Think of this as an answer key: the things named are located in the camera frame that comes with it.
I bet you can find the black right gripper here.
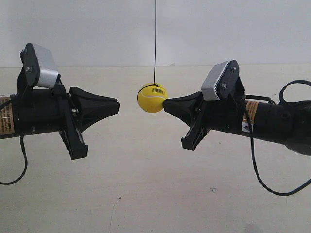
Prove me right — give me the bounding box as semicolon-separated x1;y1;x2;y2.
163;91;244;150

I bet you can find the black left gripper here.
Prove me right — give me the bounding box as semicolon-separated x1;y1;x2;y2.
52;74;120;160

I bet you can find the yellow tennis ball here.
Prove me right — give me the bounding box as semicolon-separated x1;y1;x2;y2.
137;83;168;113

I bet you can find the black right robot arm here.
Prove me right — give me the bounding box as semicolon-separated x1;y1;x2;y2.
163;92;311;155

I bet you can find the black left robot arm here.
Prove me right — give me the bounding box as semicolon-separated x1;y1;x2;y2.
0;75;120;160

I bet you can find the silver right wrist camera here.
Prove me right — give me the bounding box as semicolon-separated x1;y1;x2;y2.
201;60;245;101

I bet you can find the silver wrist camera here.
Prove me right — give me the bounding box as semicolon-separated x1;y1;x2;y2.
17;43;59;104
201;60;245;101

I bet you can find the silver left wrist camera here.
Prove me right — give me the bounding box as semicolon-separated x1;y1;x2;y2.
17;43;59;104

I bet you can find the black left camera cable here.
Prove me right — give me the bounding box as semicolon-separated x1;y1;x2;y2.
0;96;28;185

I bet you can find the black camera cable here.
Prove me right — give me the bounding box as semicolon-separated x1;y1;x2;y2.
228;80;311;196
0;96;28;185

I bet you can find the black right camera cable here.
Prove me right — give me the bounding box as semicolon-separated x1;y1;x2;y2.
228;80;311;196

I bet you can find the thin dark hanging string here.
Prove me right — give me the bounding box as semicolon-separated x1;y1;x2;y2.
152;0;157;85

